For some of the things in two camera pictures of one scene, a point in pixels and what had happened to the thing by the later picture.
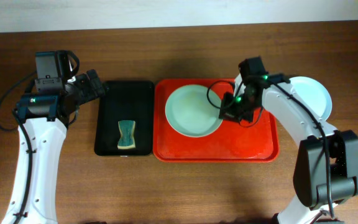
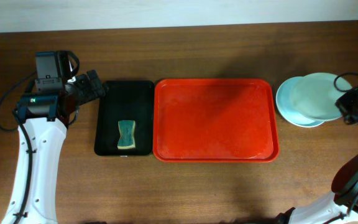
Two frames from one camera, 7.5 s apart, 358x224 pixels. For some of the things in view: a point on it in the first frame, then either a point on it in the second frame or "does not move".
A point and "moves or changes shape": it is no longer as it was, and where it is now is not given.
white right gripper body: (239, 108) -> (353, 107)
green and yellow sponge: (126, 140) does not move
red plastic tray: (228, 142) does not move
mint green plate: (193, 111) -> (315, 96)
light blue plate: (314, 94) moves or changes shape
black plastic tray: (125, 101) does not move
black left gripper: (90, 93) does not move
